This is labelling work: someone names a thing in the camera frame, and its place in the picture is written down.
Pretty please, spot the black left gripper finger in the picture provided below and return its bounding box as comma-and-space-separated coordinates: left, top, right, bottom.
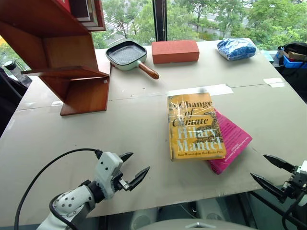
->
118, 152, 134, 162
129, 166, 151, 192

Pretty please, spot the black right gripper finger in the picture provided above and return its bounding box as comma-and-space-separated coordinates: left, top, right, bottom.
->
263, 154, 297, 172
250, 172, 288, 204

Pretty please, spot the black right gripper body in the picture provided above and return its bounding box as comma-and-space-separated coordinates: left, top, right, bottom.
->
282, 170, 306, 200

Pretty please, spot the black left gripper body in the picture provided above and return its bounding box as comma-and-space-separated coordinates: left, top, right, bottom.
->
112, 165, 132, 192

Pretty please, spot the pink paperback book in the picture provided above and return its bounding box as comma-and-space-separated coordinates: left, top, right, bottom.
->
207, 109, 253, 176

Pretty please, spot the yellow paperback book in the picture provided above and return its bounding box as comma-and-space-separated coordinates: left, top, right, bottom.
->
166, 92, 227, 162

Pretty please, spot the brown wooden bookshelf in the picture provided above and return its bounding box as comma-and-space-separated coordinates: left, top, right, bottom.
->
0, 0, 112, 117

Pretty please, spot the grey rounded robot torso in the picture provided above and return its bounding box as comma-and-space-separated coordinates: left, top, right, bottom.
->
136, 218, 251, 230

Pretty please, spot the white tape patch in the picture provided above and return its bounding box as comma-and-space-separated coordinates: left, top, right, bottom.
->
263, 77, 286, 88

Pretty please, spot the green square frying pan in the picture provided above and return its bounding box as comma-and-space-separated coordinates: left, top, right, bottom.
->
105, 40, 160, 81

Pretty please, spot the blue plastic bin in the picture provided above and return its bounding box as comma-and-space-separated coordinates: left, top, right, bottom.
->
282, 53, 307, 70

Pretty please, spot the red brick block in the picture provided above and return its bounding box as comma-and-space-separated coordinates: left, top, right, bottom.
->
151, 40, 201, 65

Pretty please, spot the blue filled plastic bag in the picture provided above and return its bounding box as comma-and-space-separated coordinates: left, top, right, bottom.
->
216, 37, 258, 61

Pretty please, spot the dark chair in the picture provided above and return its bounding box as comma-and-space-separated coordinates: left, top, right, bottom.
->
0, 67, 29, 138

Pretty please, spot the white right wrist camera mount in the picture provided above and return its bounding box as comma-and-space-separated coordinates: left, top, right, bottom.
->
295, 160, 307, 179

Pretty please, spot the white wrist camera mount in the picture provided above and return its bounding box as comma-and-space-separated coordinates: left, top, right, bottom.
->
94, 151, 124, 200
295, 160, 307, 179

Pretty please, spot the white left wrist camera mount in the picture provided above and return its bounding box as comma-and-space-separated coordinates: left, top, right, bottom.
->
94, 151, 124, 200

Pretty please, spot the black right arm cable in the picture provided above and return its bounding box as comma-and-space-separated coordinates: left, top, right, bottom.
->
281, 190, 307, 230

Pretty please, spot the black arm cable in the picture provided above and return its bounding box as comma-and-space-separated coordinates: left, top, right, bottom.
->
281, 190, 307, 230
13, 148, 104, 230

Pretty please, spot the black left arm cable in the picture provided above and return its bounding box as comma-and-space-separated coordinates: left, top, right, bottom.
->
13, 148, 104, 230

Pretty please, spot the black window post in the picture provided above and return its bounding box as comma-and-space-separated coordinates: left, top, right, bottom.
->
153, 0, 168, 42

